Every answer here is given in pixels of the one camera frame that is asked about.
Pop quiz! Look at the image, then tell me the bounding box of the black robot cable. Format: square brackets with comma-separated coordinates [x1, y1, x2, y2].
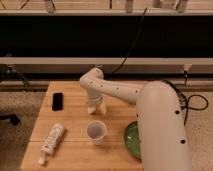
[162, 79, 210, 126]

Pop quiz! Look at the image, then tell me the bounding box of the green plate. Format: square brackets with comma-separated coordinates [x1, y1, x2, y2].
[124, 121, 141, 159]

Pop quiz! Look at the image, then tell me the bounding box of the translucent white cup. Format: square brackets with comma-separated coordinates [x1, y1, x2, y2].
[86, 120, 107, 145]

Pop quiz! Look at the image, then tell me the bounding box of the white sponge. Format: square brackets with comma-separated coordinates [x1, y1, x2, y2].
[87, 103, 107, 115]

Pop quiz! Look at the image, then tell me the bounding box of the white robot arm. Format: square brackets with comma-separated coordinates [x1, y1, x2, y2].
[79, 68, 192, 171]

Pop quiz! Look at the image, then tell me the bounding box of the black smartphone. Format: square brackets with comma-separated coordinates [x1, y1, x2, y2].
[52, 93, 63, 111]

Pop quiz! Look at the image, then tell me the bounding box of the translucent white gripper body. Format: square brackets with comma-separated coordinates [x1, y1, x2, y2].
[87, 95, 104, 109]

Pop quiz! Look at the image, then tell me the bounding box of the black office chair base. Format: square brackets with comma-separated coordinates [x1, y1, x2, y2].
[0, 114, 20, 125]

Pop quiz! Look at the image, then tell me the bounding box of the white toothpaste tube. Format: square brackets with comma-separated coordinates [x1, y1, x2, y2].
[38, 123, 65, 165]

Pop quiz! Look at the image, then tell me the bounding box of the black hanging cable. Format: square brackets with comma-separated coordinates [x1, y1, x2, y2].
[111, 7, 148, 74]

